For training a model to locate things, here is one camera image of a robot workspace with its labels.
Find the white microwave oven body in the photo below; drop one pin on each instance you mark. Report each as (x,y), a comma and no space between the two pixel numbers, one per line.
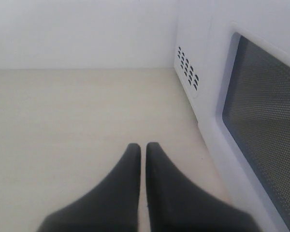
(194,27)

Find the white microwave door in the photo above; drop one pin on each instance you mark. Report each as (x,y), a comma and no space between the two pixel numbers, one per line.
(245,106)

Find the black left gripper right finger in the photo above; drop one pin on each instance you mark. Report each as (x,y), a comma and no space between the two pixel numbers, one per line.
(176,204)

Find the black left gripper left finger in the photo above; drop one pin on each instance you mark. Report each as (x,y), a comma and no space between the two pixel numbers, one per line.
(111,206)

